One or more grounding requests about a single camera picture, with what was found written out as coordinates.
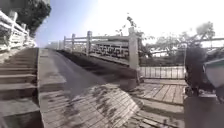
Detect grey slab pavement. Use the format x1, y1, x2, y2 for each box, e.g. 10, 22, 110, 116
128, 78, 188, 128

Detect dark green tree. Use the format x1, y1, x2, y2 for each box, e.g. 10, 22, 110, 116
14, 0, 53, 38

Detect metal fence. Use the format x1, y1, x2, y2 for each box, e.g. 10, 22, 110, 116
139, 36, 224, 80

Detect dark vehicle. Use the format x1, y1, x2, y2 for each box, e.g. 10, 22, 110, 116
183, 44, 224, 103

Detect pale stone railing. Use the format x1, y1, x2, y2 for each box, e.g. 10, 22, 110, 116
46, 27, 141, 71
0, 9, 37, 53

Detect group of trees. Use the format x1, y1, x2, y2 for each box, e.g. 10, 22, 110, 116
126, 14, 224, 68

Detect grey stone stairs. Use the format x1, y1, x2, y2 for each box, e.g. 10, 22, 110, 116
0, 47, 44, 128

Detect grey stone ramp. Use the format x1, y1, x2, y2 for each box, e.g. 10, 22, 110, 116
36, 48, 144, 128

